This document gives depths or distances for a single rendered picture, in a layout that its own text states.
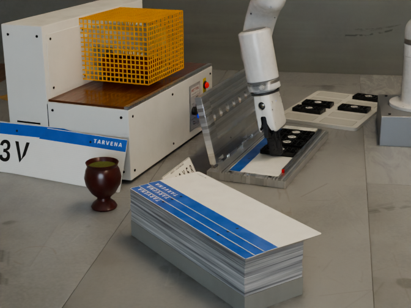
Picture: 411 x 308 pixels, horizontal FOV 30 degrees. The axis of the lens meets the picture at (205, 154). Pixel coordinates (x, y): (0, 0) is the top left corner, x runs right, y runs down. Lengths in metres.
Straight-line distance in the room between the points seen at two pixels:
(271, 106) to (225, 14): 2.39
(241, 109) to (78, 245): 0.74
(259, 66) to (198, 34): 2.42
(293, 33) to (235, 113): 2.23
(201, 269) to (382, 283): 0.33
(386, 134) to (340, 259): 0.76
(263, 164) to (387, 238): 0.47
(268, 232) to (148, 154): 0.68
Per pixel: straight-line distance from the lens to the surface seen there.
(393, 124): 2.23
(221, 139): 1.97
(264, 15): 2.03
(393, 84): 3.00
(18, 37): 1.98
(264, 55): 1.95
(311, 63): 4.32
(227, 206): 1.49
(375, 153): 2.18
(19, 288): 1.46
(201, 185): 1.60
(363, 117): 2.49
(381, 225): 1.71
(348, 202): 1.82
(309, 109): 2.52
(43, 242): 1.64
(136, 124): 1.91
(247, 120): 2.15
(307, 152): 2.08
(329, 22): 4.28
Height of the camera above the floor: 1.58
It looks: 19 degrees down
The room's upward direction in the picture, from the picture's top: straight up
